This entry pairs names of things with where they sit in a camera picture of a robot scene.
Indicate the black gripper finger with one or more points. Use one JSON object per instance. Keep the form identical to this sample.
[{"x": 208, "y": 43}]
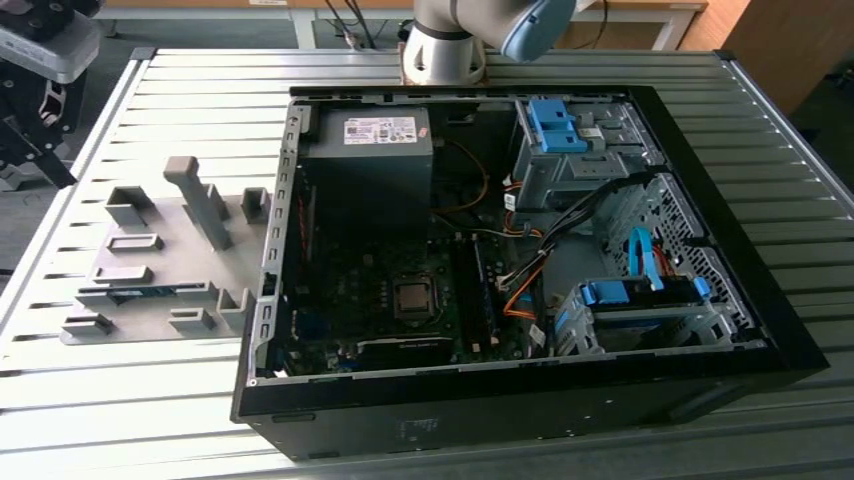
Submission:
[{"x": 56, "y": 167}]

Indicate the black RAM slot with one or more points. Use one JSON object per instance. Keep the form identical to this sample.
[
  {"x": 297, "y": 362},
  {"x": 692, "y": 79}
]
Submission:
[{"x": 466, "y": 295}]

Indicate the dark installed RAM stick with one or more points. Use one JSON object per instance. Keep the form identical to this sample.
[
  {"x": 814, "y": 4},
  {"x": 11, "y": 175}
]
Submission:
[{"x": 486, "y": 295}]

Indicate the grey parts rack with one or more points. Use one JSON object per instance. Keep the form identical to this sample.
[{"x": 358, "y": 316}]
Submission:
[{"x": 167, "y": 260}]

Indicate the grey power supply unit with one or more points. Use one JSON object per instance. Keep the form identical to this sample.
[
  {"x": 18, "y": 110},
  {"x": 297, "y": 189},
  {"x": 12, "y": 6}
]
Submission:
[{"x": 374, "y": 150}]

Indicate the green motherboard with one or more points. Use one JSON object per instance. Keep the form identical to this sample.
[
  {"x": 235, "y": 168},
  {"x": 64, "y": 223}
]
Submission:
[{"x": 347, "y": 300}]

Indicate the CPU socket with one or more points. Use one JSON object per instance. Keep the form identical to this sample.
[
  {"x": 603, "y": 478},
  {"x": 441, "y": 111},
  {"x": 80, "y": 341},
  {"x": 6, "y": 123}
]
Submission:
[{"x": 414, "y": 276}]

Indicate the silver CPU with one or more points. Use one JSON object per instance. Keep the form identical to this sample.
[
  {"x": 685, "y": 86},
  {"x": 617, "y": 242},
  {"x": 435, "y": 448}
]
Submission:
[{"x": 414, "y": 299}]

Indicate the black graphics card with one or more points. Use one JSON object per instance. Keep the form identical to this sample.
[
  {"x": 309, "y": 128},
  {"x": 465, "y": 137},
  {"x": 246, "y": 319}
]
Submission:
[{"x": 407, "y": 352}]

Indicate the blue drive carrier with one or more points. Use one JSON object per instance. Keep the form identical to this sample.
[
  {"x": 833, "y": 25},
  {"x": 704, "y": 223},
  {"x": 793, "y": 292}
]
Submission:
[{"x": 550, "y": 125}]

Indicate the black PC case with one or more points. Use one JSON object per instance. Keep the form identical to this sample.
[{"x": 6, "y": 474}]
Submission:
[{"x": 467, "y": 415}]

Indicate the metal drive cage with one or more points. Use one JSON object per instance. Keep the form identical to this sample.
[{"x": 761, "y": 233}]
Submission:
[{"x": 587, "y": 170}]

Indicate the blue bay latch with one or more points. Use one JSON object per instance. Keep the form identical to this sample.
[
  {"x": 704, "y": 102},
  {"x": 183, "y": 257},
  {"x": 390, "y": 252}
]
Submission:
[{"x": 563, "y": 320}]

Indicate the blue disk carrier with disk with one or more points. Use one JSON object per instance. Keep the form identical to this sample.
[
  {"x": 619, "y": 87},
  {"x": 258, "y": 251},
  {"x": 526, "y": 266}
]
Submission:
[{"x": 603, "y": 292}]

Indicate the metal disk bay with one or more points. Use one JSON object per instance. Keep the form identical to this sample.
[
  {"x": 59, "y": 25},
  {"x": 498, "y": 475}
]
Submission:
[{"x": 668, "y": 325}]

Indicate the wooden cabinet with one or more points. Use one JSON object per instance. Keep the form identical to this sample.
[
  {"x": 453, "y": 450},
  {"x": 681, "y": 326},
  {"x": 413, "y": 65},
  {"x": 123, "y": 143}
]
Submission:
[{"x": 788, "y": 45}]

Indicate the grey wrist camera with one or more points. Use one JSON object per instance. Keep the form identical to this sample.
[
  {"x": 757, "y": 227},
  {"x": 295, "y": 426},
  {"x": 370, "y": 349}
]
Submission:
[{"x": 47, "y": 50}]

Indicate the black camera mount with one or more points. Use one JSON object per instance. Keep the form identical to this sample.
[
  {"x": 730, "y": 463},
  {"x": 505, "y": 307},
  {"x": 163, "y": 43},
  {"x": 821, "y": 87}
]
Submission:
[{"x": 34, "y": 17}]

